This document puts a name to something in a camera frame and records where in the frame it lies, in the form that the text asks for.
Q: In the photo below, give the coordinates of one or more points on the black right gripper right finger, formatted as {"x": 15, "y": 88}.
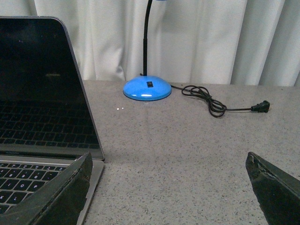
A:
{"x": 277, "y": 192}

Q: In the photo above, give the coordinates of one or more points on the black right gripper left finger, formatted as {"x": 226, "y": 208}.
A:
{"x": 59, "y": 202}

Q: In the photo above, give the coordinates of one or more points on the silver laptop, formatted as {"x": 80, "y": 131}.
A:
{"x": 46, "y": 122}

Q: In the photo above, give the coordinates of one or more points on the blue desk lamp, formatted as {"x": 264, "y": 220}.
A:
{"x": 147, "y": 87}

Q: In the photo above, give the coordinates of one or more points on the white curtain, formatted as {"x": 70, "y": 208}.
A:
{"x": 250, "y": 42}

